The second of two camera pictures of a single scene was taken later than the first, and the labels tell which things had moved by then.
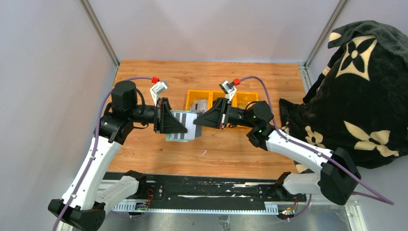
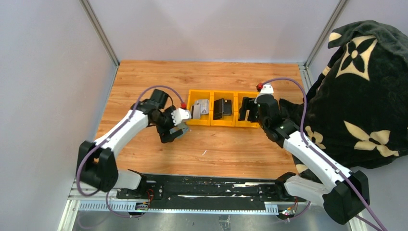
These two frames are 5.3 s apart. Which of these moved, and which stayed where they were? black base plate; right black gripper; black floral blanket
Moved: right black gripper
Stayed: black floral blanket; black base plate
